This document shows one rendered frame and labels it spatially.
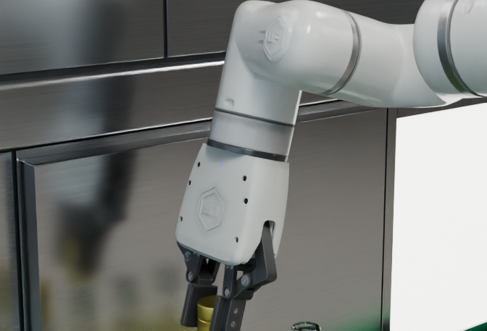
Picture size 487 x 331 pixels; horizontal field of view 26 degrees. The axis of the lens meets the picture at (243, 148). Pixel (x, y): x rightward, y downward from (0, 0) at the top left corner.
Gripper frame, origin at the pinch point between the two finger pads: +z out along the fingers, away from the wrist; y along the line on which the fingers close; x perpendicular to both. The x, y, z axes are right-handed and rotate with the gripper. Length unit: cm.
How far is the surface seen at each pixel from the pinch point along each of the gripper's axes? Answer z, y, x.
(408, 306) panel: 1.7, -12.7, 42.8
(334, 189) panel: -11.8, -12.2, 24.6
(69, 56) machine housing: -20.2, -14.9, -11.4
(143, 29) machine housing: -24.4, -14.9, -3.8
